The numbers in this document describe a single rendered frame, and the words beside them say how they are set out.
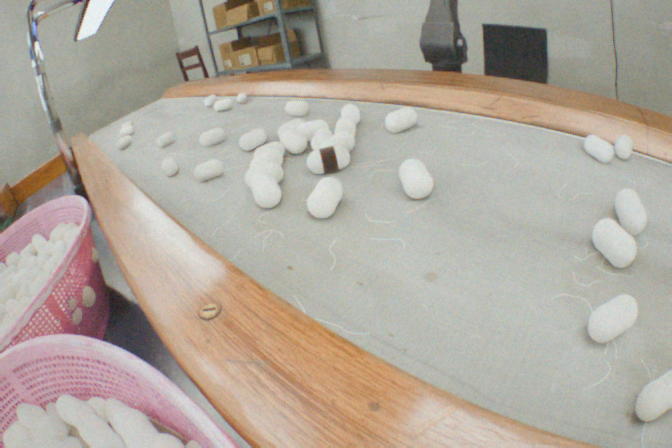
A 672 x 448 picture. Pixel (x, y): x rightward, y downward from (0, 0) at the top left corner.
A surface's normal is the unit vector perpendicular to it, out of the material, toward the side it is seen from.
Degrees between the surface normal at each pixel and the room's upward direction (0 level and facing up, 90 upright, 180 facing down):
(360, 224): 0
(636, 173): 0
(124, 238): 0
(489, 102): 45
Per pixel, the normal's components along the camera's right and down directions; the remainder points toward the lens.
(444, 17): -0.60, 0.02
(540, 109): -0.57, -0.25
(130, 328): -0.16, -0.84
